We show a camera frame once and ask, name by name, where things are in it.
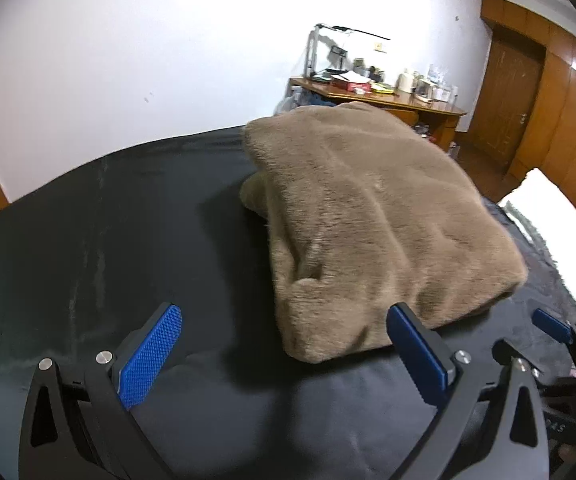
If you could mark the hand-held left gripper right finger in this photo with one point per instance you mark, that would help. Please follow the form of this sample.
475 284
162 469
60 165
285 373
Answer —
415 355

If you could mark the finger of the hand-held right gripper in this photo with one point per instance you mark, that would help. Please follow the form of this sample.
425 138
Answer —
552 326
505 352

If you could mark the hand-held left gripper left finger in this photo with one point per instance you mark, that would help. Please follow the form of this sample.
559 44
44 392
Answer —
150 360

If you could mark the brown fleece garment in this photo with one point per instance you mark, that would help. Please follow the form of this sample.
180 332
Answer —
368 210

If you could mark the dark grey fuzzy blanket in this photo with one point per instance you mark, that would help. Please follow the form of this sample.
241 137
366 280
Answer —
533 270

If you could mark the white blanket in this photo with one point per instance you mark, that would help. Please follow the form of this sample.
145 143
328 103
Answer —
558 230

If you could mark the wooden wardrobe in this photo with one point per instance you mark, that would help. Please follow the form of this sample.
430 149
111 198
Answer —
573 110

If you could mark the dark wooden door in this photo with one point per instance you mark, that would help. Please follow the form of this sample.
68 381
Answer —
505 105

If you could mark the wooden desk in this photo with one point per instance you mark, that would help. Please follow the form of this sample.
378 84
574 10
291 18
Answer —
418 107

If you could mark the white jug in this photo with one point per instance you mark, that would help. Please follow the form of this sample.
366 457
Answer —
406 81

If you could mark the red box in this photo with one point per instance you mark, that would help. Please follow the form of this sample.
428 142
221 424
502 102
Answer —
350 85

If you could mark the white plastic bag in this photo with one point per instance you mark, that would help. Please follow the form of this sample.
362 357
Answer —
293 102

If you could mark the clear glass tank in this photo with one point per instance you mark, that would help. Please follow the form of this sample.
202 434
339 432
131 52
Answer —
328 55

